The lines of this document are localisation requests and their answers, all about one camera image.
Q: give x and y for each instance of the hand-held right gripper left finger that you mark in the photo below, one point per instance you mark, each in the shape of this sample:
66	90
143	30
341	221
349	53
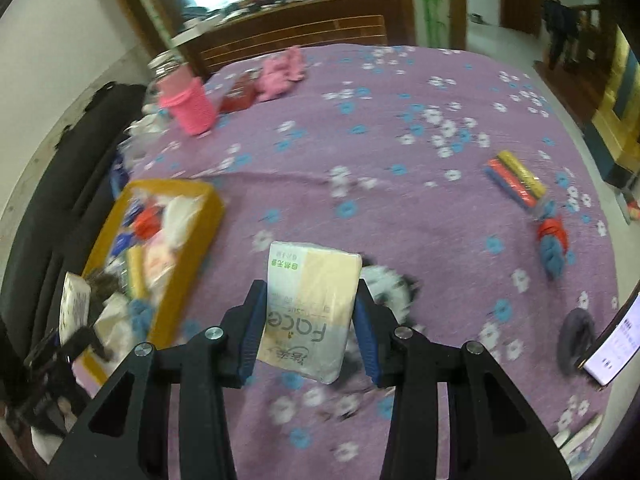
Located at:
252	330

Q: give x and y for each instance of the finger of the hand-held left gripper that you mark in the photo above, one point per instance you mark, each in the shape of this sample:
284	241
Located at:
87	340

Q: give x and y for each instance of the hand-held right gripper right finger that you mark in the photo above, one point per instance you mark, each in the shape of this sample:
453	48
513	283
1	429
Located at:
367	335

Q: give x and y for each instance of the white printed tissue packet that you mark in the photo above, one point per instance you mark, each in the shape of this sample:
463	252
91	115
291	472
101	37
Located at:
75	305

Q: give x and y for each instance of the blue yarn ball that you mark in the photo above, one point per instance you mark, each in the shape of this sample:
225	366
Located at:
141	312

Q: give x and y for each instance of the beige tissue packet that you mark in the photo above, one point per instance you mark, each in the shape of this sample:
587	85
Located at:
310	310

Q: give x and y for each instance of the dark furry item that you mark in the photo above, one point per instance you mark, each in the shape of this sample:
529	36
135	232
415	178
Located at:
107	282

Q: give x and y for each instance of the yellow sponge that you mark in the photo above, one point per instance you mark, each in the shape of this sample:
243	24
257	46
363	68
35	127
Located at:
135	272

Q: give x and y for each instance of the yellow rimmed tray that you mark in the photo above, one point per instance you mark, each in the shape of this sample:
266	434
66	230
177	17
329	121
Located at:
200	240

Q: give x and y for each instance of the pink packet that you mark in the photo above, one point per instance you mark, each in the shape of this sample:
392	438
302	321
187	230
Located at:
157	262

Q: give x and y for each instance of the red soft ball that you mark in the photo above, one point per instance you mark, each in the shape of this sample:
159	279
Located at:
147	222

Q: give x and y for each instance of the white plastic wrap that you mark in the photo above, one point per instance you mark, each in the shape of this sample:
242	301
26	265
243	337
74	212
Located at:
182	215

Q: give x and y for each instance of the blue white patterned pouch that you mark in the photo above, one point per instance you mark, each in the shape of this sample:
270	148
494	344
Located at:
131	212

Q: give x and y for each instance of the blue red yarn bundle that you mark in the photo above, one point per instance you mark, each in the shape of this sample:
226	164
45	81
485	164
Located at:
552	240

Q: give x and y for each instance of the colourful roll pack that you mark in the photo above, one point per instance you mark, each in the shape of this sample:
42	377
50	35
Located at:
515	177

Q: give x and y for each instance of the black white soft toy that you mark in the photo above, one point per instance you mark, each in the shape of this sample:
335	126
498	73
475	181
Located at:
390	285

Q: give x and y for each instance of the black sofa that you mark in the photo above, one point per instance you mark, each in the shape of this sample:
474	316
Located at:
60	170

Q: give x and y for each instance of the purple floral tablecloth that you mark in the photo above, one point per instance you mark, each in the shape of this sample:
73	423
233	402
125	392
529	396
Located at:
390	160

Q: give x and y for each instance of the black round stand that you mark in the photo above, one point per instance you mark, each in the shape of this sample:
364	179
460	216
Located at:
575	340

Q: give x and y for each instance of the pink knitted cup sleeve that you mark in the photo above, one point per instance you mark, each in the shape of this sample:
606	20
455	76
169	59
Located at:
190	105

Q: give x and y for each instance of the red packet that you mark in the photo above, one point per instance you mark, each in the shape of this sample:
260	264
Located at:
240	95

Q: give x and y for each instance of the smartphone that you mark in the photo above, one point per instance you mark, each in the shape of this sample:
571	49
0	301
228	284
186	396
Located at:
615	345

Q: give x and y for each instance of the pink cloth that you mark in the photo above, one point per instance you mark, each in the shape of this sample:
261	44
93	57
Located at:
280	75

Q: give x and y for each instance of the pink bottle with metal lid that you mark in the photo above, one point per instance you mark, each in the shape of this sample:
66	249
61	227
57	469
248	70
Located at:
170	72

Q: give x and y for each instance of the wooden sideboard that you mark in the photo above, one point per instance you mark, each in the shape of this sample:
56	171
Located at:
290	20

